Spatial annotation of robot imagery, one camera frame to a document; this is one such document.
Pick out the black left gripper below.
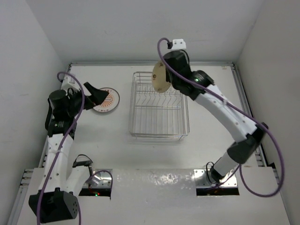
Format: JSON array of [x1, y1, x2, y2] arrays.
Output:
[[67, 82, 108, 116]]

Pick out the white orange sunburst plate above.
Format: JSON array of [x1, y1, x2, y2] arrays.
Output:
[[93, 87, 120, 113]]

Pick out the beige plate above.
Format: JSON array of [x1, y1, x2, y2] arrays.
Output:
[[151, 60, 171, 93]]

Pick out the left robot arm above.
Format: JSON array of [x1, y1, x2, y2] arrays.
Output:
[[29, 82, 109, 225]]

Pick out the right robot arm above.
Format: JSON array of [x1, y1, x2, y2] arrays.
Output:
[[163, 50, 265, 183]]

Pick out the white foreground cover board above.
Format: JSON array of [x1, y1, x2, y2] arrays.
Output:
[[17, 166, 290, 225]]

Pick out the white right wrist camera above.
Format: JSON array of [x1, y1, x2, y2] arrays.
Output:
[[171, 39, 187, 50]]

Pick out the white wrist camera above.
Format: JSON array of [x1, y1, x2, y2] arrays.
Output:
[[61, 75, 77, 91], [171, 39, 187, 50]]

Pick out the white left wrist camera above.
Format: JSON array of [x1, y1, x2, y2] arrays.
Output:
[[61, 75, 77, 91]]

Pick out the wire dish rack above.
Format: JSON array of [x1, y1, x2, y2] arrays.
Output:
[[128, 72, 190, 142]]

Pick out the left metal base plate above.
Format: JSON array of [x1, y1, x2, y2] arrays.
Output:
[[82, 172, 112, 189]]

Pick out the metal base plate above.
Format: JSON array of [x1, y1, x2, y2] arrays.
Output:
[[82, 172, 112, 189], [194, 169, 238, 188]]

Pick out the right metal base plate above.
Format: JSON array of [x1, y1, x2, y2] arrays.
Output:
[[194, 169, 238, 188]]

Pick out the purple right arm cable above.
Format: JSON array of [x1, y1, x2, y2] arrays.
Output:
[[157, 37, 285, 198]]

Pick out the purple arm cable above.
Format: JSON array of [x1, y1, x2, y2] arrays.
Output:
[[157, 37, 285, 198], [36, 72, 113, 225]]

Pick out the aluminium table edge rail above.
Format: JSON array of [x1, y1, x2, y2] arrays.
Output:
[[231, 64, 267, 167]]

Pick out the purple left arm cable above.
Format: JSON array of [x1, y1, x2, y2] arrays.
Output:
[[36, 72, 113, 225]]

